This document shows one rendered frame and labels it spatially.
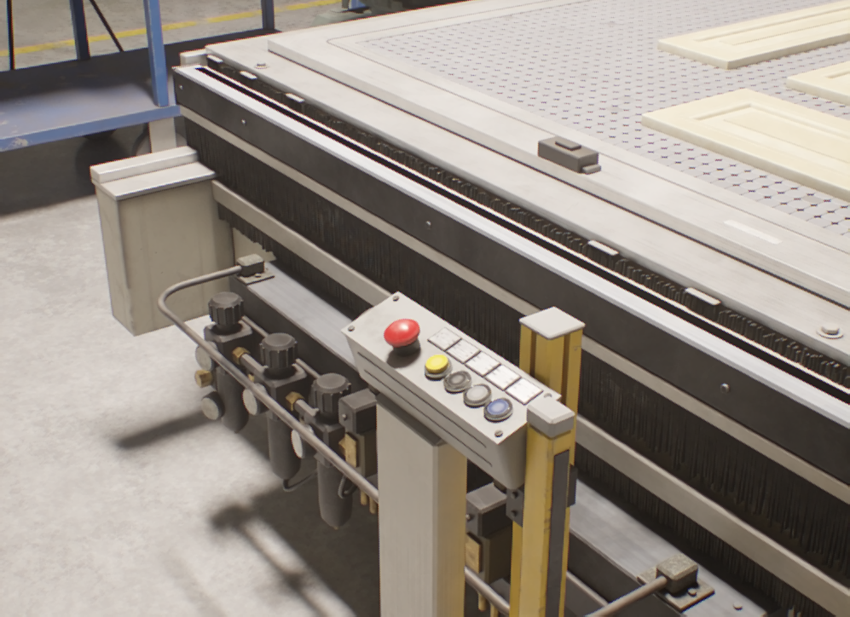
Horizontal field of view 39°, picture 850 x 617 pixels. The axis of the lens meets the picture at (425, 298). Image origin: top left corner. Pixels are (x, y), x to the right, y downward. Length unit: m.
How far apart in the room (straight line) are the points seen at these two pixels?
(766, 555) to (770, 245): 0.41
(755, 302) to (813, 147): 0.50
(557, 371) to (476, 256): 0.65
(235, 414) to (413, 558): 1.05
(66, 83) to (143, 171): 1.89
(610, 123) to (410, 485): 0.95
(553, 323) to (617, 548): 0.53
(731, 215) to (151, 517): 1.41
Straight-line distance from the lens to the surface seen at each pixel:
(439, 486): 1.34
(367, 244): 2.13
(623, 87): 2.34
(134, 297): 2.64
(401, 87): 2.30
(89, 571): 2.52
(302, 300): 2.30
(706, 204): 1.81
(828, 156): 2.00
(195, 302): 2.71
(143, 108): 4.16
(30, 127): 4.07
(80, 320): 3.44
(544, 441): 1.17
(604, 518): 1.73
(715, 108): 2.18
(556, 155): 1.92
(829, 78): 2.41
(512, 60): 2.49
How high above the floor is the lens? 1.54
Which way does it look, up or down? 27 degrees down
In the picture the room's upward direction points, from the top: straight up
